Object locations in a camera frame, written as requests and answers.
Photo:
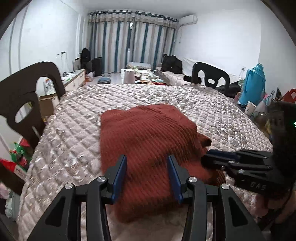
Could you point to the black chair far right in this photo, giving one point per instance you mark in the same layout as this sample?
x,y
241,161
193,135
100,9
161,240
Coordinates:
x,y
212,75

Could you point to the beige sofa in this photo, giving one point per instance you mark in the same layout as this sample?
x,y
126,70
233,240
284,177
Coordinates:
x,y
170,78

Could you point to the black bag by curtain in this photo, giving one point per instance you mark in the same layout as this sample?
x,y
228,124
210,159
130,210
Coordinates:
x,y
85,60

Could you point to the right hand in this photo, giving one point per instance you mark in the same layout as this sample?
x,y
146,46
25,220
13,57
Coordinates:
x,y
280,208

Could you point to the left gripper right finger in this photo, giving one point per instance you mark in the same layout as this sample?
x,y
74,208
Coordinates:
x,y
231,219

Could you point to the black backpack on sofa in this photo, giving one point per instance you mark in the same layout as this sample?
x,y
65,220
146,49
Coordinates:
x,y
171,64

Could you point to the white air conditioner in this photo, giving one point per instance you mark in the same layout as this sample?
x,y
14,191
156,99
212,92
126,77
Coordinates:
x,y
188,20

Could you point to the blue thermos jug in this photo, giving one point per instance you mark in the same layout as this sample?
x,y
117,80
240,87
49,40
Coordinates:
x,y
254,86

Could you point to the rust red knit sweater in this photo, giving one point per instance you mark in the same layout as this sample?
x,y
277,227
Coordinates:
x,y
147,135

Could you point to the white low cabinet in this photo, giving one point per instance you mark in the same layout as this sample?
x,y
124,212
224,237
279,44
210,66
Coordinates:
x,y
71,81

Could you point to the beige quilted table cover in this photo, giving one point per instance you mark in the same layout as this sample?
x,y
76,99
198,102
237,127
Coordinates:
x,y
69,151

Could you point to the red gift bag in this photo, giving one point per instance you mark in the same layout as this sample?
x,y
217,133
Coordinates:
x,y
290,96

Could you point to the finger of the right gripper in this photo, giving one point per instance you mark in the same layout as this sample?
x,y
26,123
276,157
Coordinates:
x,y
233,155
226,164

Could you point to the blue round stool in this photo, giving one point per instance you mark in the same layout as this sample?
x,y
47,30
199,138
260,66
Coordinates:
x,y
104,80

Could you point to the striped blue beige curtain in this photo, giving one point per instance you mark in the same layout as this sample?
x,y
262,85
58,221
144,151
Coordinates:
x,y
118,37

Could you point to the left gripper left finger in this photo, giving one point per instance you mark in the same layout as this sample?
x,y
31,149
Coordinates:
x,y
62,218

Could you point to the white paper cup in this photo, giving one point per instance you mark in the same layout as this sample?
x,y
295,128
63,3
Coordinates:
x,y
250,108

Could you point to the dark chair left side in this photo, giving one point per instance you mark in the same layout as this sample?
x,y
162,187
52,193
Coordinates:
x,y
19,89

